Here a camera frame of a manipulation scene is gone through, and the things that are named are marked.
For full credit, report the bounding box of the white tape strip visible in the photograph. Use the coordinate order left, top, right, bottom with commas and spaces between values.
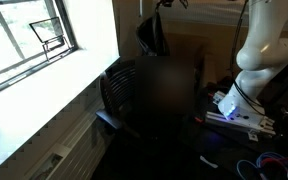
199, 155, 219, 169

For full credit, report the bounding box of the blue and red cable bundle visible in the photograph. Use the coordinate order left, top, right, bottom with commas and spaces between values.
235, 151, 288, 180

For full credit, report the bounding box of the brown leather sofa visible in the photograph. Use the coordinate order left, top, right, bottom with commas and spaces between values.
163, 31, 218, 102

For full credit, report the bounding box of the black cloth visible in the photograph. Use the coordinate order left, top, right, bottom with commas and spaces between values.
135, 4, 171, 58

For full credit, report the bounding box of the red black table clamp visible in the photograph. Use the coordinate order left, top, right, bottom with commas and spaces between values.
193, 114, 207, 125
207, 91, 219, 100

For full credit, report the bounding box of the black framed window stand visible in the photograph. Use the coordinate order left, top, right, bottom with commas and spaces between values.
28, 15, 78, 63

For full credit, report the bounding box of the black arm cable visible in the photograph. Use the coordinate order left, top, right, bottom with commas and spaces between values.
228, 0, 267, 116

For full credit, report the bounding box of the white wall heater unit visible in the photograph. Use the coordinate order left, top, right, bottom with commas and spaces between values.
23, 99, 114, 180

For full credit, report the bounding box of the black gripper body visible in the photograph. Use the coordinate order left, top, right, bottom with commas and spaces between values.
163, 0, 189, 8

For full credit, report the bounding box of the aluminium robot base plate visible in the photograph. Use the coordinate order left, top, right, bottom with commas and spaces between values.
203, 89, 278, 143

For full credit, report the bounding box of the black slatted office chair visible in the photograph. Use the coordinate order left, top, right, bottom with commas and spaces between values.
95, 59, 192, 158

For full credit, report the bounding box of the white textured window blind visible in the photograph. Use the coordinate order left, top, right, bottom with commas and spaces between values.
157, 0, 252, 28

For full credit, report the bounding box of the black robot table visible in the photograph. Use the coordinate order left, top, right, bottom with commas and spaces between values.
177, 83, 288, 180

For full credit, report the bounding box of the white blind pull wand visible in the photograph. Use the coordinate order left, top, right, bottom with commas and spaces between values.
138, 0, 144, 18

